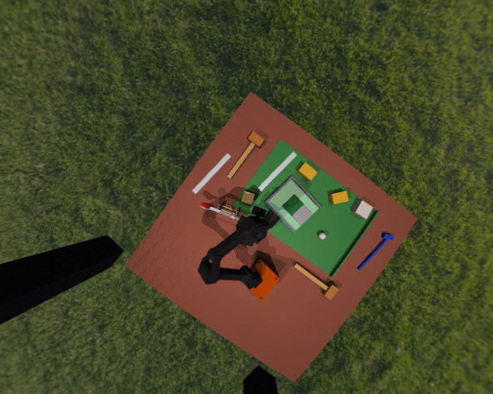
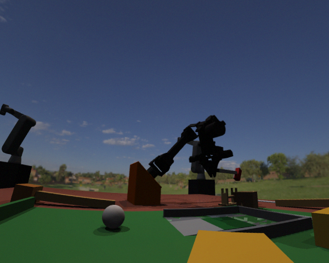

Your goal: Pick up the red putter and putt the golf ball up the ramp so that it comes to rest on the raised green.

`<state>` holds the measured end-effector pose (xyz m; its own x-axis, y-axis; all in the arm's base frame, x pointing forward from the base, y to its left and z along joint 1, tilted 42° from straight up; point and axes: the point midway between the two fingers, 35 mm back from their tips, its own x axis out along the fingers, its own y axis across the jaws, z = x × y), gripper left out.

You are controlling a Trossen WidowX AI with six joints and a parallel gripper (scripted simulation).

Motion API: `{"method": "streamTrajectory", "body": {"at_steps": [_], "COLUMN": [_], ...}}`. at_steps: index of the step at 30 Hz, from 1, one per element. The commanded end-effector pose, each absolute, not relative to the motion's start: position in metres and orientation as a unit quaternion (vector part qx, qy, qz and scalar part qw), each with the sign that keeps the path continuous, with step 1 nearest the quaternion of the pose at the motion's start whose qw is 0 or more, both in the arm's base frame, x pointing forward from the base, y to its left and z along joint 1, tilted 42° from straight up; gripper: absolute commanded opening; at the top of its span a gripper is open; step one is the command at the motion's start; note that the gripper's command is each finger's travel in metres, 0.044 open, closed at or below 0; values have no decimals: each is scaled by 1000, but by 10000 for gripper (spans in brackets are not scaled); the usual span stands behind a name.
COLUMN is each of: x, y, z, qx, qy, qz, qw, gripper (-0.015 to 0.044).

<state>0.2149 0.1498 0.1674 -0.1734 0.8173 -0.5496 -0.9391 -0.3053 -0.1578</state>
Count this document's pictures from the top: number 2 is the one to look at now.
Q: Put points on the green putting mat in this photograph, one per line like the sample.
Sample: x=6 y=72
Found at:
x=49 y=235

